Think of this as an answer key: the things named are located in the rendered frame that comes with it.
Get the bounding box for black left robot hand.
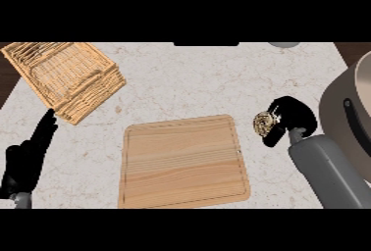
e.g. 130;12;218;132
0;108;59;200

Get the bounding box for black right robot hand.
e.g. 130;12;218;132
260;95;319;148

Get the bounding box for golden brown cupcake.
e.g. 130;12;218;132
252;111;281;138

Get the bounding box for large grey pot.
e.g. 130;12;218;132
317;51;371;184

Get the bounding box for pale wooden cutting board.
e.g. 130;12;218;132
116;114;252;210

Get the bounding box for small grey round object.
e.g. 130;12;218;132
267;41;301;49

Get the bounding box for tan wicker basket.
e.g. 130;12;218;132
0;42;127;126

